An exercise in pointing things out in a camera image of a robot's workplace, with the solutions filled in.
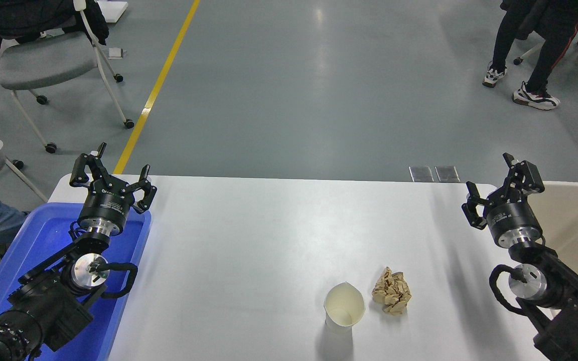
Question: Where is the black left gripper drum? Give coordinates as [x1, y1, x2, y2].
[77, 181, 136, 227]

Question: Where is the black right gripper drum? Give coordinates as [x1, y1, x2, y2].
[485, 193, 541, 242]

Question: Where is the white paper cup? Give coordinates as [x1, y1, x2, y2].
[324, 282, 366, 335]

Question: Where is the metal floor plate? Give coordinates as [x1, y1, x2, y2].
[435, 166, 461, 183]
[409, 166, 435, 183]

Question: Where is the large pale plastic bin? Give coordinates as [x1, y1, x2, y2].
[530, 181, 578, 301]

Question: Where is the blue plastic tray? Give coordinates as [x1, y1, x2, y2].
[0, 202, 152, 361]

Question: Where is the crumpled tan paper ball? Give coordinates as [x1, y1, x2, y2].
[372, 267, 412, 316]

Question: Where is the white wheeled chair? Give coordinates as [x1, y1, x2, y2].
[513, 5, 578, 79]

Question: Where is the person with white sneakers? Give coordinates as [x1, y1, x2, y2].
[482, 0, 578, 111]

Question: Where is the white flat board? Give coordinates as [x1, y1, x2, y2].
[96, 0, 129, 24]

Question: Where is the black jacket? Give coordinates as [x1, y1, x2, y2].
[0, 0, 109, 47]

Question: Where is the grey chair with white frame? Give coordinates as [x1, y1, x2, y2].
[0, 0, 135, 154]

